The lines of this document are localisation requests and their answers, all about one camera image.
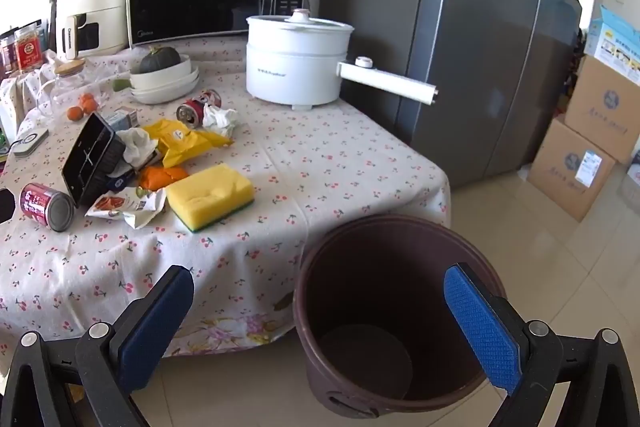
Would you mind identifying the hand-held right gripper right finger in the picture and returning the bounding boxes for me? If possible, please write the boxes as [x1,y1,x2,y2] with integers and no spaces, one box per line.
[444,263,640,427]

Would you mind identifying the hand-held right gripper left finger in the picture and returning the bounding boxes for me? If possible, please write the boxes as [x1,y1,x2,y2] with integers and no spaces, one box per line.
[0,265,195,427]

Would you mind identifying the white snack wrapper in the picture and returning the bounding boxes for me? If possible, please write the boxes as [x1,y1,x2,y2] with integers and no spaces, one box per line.
[84,186,167,230]

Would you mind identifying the round brown stool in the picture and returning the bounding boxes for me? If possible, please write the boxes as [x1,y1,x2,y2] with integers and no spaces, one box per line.
[294,214,508,419]

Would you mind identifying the yellow and green sponge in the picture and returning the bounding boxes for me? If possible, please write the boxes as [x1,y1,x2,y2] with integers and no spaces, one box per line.
[165,163,256,234]

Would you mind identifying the blue biscuit box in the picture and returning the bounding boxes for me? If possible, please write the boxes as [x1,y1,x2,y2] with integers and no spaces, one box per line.
[106,174,137,192]

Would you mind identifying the white tissue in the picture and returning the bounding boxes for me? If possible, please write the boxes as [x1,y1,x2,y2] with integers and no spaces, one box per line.
[116,127,161,170]
[201,103,241,138]

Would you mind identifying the black glossy box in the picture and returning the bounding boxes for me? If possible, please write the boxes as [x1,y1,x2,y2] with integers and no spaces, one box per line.
[61,111,126,208]

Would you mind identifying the yellow plastic bag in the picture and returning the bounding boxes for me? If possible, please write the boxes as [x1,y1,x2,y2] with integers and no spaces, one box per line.
[141,119,235,168]

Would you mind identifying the light blue drink carton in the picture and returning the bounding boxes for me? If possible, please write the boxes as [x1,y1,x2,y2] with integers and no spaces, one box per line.
[102,106,141,131]

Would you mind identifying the crushed red drink can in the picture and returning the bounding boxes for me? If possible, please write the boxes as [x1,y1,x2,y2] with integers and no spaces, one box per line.
[176,89,222,128]

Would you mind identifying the brown cardboard box with label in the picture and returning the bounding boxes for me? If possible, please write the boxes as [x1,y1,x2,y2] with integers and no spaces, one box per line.
[527,117,617,223]

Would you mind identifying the small white round-button device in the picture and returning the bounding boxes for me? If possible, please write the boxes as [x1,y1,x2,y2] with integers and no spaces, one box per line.
[12,127,50,156]

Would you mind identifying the cherry print tablecloth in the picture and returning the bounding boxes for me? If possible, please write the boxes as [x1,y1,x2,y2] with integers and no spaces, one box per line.
[0,34,451,358]

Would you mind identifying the stacked white bowls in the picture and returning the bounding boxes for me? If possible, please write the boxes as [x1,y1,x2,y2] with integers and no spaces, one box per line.
[131,66,201,104]

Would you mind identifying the white bowl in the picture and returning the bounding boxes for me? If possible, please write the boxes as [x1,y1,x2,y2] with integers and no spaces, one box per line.
[129,54,192,90]

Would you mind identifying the dark green pumpkin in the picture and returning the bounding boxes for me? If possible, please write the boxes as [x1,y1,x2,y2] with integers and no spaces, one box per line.
[138,45,182,75]

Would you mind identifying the grey refrigerator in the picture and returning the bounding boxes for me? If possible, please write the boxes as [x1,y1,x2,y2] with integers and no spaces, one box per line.
[320,0,593,190]

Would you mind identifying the white electric cooking pot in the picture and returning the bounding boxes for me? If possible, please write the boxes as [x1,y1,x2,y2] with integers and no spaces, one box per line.
[245,8,441,112]

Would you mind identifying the jar with red label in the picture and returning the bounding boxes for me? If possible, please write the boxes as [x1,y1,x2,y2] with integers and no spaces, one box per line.
[14,24,46,72]

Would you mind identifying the blue and white carton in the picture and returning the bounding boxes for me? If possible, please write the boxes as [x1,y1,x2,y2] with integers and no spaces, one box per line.
[582,4,640,85]

